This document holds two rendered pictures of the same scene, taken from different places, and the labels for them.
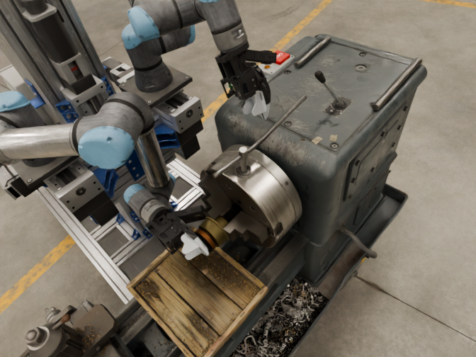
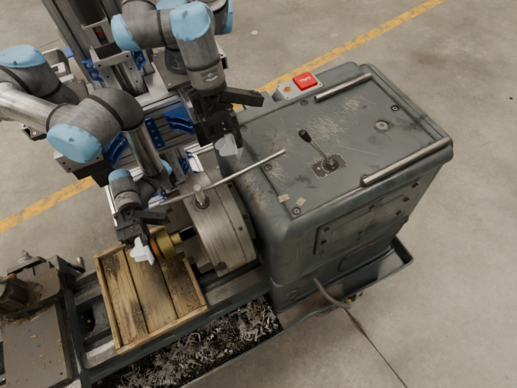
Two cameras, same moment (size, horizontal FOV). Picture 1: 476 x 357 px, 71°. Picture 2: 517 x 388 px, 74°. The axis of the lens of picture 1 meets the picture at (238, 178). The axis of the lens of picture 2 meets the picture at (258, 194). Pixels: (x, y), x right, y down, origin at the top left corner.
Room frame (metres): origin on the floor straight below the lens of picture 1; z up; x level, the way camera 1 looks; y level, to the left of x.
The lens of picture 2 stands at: (0.19, -0.31, 2.02)
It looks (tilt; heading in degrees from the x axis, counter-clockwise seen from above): 59 degrees down; 18
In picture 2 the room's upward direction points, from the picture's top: 7 degrees counter-clockwise
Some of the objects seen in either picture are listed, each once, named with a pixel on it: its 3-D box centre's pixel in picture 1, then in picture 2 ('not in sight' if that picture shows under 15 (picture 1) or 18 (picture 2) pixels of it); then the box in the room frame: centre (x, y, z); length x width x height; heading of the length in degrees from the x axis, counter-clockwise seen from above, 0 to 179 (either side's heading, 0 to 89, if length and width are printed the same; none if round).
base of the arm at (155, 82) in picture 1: (150, 71); (181, 50); (1.23, 0.26, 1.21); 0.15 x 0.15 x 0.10
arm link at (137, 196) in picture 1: (142, 200); (123, 186); (0.69, 0.32, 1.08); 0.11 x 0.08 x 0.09; 37
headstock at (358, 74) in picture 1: (316, 129); (321, 169); (0.88, -0.32, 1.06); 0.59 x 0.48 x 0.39; 128
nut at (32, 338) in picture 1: (33, 336); not in sight; (0.29, 0.52, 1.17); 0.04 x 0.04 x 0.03
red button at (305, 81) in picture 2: (278, 58); (305, 81); (1.07, -0.23, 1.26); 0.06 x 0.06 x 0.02; 38
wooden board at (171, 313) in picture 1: (195, 289); (148, 282); (0.44, 0.20, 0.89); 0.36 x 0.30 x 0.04; 38
